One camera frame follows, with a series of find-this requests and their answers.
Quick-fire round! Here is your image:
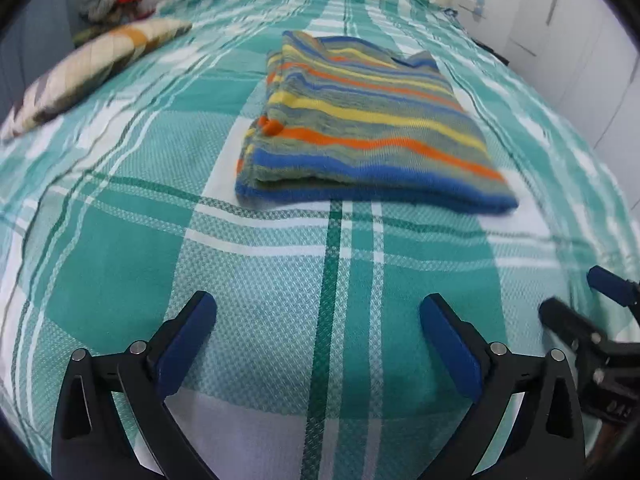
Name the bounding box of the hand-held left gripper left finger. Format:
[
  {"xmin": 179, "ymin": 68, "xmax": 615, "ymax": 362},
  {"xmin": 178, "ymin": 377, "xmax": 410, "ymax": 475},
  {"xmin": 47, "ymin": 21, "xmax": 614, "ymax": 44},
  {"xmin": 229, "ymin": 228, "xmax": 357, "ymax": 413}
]
[{"xmin": 51, "ymin": 290, "xmax": 218, "ymax": 480}]

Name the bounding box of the teal checked bedsheet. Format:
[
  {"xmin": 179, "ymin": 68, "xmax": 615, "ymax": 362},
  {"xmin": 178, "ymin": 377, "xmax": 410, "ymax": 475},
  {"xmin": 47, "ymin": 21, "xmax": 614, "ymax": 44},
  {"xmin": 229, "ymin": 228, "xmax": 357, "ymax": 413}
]
[{"xmin": 0, "ymin": 0, "xmax": 633, "ymax": 480}]

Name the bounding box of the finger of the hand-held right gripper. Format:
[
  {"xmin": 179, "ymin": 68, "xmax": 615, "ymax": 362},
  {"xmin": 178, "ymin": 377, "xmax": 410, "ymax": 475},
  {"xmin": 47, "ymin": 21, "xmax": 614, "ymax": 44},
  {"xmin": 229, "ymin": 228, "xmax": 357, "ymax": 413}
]
[
  {"xmin": 588, "ymin": 266, "xmax": 640, "ymax": 320},
  {"xmin": 539, "ymin": 298, "xmax": 609, "ymax": 356}
]

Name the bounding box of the white wardrobe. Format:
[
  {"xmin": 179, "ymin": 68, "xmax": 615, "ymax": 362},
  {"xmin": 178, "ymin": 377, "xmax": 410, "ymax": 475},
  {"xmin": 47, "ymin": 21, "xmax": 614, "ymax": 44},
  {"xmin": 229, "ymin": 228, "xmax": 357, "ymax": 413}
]
[{"xmin": 450, "ymin": 0, "xmax": 640, "ymax": 161}]

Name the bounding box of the pile of crumpled clothes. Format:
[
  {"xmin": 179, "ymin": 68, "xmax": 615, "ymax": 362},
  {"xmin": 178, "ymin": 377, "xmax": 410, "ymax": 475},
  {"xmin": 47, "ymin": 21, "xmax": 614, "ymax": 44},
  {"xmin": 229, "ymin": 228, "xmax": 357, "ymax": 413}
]
[{"xmin": 77, "ymin": 0, "xmax": 155, "ymax": 25}]

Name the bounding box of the striped knit sweater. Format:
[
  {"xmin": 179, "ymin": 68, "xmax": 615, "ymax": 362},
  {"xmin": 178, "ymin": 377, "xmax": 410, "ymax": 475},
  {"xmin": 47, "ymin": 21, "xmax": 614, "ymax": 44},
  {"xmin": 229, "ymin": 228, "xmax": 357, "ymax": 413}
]
[{"xmin": 235, "ymin": 30, "xmax": 520, "ymax": 217}]

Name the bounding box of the white wall socket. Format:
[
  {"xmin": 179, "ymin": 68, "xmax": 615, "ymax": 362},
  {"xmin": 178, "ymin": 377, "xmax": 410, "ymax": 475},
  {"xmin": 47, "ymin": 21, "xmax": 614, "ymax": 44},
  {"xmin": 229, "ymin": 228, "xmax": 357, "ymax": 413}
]
[{"xmin": 459, "ymin": 0, "xmax": 489, "ymax": 22}]

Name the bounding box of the short grey wardrobe handle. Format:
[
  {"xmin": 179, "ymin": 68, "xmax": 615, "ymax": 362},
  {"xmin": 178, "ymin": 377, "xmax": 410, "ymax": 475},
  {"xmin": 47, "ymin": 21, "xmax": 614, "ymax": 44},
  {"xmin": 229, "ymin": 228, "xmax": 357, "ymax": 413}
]
[{"xmin": 509, "ymin": 39, "xmax": 540, "ymax": 59}]

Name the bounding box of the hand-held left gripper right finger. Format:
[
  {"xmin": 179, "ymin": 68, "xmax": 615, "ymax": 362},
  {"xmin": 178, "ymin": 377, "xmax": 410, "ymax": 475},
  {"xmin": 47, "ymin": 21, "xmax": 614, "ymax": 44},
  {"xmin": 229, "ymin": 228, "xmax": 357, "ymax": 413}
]
[{"xmin": 419, "ymin": 294, "xmax": 587, "ymax": 480}]

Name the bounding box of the patterned beige pillow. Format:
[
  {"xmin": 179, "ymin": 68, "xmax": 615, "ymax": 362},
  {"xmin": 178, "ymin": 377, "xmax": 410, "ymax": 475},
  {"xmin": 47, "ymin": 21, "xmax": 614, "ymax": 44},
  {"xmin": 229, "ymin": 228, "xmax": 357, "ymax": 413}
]
[{"xmin": 0, "ymin": 17, "xmax": 193, "ymax": 142}]

